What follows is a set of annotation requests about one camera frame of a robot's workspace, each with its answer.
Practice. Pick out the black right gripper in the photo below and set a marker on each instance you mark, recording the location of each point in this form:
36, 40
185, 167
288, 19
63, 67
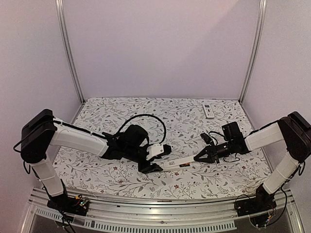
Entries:
212, 155

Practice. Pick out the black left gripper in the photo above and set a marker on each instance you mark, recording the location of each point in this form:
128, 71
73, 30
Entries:
142, 168

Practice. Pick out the red battery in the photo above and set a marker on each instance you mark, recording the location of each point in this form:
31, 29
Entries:
185, 165

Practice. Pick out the long white remote control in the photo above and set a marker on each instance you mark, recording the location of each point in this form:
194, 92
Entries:
172, 165

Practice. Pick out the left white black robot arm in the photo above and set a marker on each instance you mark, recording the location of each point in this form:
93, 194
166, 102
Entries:
45, 130

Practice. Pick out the white air conditioner remote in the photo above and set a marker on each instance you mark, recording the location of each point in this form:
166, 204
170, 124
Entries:
208, 111

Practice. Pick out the floral patterned table mat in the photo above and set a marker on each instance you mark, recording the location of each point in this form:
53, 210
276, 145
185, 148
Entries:
174, 128

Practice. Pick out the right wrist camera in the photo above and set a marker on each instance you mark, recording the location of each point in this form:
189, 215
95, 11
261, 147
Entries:
209, 140

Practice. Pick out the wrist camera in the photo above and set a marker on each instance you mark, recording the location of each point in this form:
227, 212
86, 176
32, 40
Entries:
209, 140
157, 150

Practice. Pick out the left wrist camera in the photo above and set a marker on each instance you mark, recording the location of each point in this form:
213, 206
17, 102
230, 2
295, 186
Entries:
157, 150

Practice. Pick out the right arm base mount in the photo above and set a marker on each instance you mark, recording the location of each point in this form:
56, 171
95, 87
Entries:
262, 201

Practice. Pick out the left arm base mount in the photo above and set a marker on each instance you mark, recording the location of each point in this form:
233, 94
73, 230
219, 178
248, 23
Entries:
65, 204

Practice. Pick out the right aluminium frame post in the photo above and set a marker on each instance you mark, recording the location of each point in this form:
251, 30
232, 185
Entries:
254, 50

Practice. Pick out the aluminium frame post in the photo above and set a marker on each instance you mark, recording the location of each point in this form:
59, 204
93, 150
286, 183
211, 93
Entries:
68, 52
254, 50

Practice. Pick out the left aluminium frame post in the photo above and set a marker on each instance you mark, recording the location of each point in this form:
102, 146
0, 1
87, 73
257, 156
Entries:
68, 52

